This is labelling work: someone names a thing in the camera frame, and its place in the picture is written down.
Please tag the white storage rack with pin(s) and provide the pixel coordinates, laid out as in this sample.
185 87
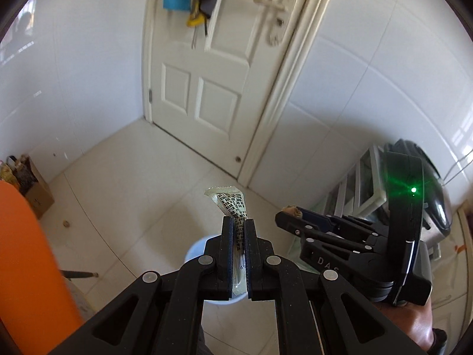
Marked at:
362 185

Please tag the small brown food piece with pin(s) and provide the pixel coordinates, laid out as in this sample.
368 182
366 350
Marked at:
292 212

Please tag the white panel door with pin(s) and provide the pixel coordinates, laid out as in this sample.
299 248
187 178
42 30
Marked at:
207 81

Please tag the dark patterned tote bag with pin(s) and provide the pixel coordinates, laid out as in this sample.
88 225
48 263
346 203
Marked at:
24 177

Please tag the pale black-printed snack wrapper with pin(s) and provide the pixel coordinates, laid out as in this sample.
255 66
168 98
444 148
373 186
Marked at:
231 205

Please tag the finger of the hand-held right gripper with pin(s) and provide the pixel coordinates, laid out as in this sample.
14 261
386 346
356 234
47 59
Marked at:
292 225
321 221

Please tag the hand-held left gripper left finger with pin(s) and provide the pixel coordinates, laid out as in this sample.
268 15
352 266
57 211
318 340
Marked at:
229 255

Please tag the brown cardboard box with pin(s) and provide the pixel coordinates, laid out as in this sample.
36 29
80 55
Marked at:
38 199

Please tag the person's right hand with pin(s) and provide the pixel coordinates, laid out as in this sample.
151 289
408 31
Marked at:
410 321

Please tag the light blue waste bin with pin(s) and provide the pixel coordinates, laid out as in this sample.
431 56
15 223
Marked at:
194 251

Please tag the orange round table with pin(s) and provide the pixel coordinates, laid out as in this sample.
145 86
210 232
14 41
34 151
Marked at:
22 251

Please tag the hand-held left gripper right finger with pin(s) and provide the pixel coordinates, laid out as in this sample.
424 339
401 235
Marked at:
250 255

